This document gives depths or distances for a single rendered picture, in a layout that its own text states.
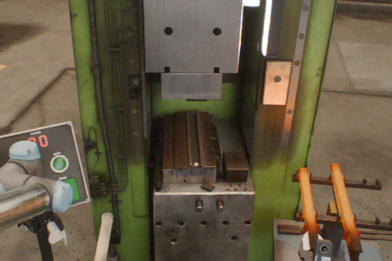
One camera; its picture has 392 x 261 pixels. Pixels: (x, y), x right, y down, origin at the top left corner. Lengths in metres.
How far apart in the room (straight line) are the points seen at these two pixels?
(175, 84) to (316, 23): 0.54
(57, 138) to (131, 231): 0.69
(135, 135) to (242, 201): 0.48
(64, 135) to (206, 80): 0.50
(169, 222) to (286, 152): 0.55
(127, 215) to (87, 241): 0.85
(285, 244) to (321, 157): 1.94
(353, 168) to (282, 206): 1.62
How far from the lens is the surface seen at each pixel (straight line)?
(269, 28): 1.52
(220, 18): 1.38
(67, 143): 1.52
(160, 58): 1.41
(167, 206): 1.66
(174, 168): 1.63
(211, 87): 1.46
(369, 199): 3.29
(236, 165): 1.67
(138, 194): 1.89
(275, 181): 1.89
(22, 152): 1.24
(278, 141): 1.77
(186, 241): 1.79
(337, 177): 1.64
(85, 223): 2.90
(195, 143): 1.76
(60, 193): 1.11
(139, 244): 2.09
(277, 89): 1.64
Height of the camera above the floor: 1.94
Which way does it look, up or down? 31 degrees down
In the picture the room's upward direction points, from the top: 2 degrees clockwise
